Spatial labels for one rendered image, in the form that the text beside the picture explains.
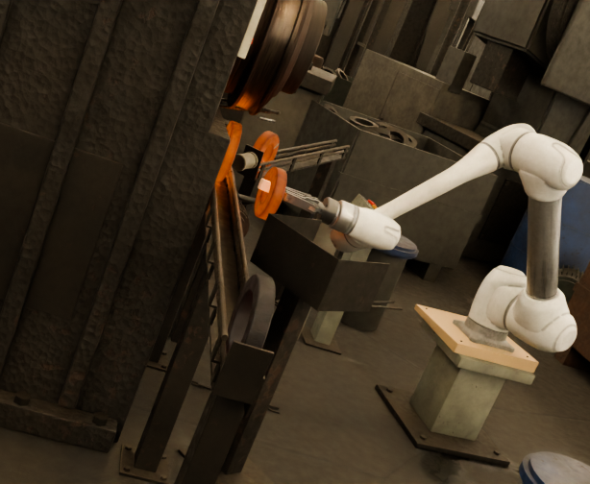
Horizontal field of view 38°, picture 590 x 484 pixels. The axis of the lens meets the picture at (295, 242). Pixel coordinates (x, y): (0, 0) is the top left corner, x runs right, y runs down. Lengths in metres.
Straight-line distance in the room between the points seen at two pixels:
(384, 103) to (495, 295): 3.94
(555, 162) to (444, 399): 0.98
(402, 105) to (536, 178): 4.06
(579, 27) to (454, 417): 3.27
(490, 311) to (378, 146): 1.85
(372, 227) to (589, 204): 3.32
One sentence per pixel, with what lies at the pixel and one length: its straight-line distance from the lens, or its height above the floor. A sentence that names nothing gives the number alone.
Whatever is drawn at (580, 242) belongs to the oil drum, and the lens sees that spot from 5.69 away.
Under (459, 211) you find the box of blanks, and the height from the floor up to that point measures 0.47.
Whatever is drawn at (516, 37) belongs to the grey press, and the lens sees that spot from 6.02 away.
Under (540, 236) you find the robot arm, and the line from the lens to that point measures 2.77.
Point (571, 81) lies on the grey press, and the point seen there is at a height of 1.42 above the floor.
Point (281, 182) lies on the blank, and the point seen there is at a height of 0.76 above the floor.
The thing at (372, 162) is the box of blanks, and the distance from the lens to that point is 4.70.
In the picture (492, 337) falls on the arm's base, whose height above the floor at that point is 0.42.
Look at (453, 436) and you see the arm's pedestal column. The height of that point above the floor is 0.02.
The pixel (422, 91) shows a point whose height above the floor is 0.98.
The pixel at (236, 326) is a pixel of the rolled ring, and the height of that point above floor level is 0.64.
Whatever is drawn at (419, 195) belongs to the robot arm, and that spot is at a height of 0.83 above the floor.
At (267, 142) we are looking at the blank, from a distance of 2.99.
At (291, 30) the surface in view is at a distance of 2.29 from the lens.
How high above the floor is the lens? 1.22
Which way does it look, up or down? 15 degrees down
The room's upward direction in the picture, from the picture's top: 22 degrees clockwise
